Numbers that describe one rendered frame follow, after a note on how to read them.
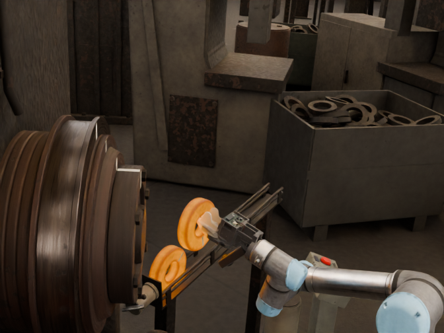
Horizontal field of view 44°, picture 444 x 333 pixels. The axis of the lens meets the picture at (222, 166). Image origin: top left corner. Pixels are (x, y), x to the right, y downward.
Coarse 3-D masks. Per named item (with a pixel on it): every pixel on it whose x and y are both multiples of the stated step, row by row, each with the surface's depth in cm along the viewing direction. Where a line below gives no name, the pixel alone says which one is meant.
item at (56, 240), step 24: (72, 120) 109; (96, 120) 105; (72, 144) 98; (48, 168) 94; (72, 168) 95; (48, 192) 92; (72, 192) 92; (48, 216) 91; (72, 216) 90; (48, 240) 90; (72, 240) 90; (48, 264) 91; (72, 264) 90; (48, 288) 91; (72, 288) 90; (48, 312) 93; (72, 312) 92
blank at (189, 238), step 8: (192, 200) 160; (200, 200) 160; (208, 200) 163; (192, 208) 157; (200, 208) 160; (208, 208) 163; (184, 216) 157; (192, 216) 157; (200, 216) 161; (184, 224) 156; (192, 224) 158; (184, 232) 156; (192, 232) 159; (200, 232) 165; (184, 240) 157; (192, 240) 160; (200, 240) 164; (192, 248) 161; (200, 248) 165
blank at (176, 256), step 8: (168, 248) 172; (176, 248) 174; (160, 256) 170; (168, 256) 171; (176, 256) 175; (184, 256) 179; (152, 264) 170; (160, 264) 168; (168, 264) 172; (176, 264) 177; (184, 264) 180; (152, 272) 169; (160, 272) 169; (168, 272) 179; (176, 272) 178; (160, 280) 170; (168, 280) 176
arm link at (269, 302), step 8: (264, 288) 153; (272, 288) 150; (264, 296) 153; (272, 296) 151; (280, 296) 151; (288, 296) 155; (256, 304) 157; (264, 304) 153; (272, 304) 152; (280, 304) 153; (264, 312) 154; (272, 312) 154
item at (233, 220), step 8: (232, 216) 155; (224, 224) 154; (232, 224) 153; (240, 224) 153; (248, 224) 155; (224, 232) 155; (232, 232) 152; (240, 232) 153; (248, 232) 154; (256, 232) 154; (224, 240) 155; (232, 240) 153; (240, 240) 154; (248, 240) 152; (256, 240) 151; (232, 248) 156; (248, 248) 151; (248, 256) 152
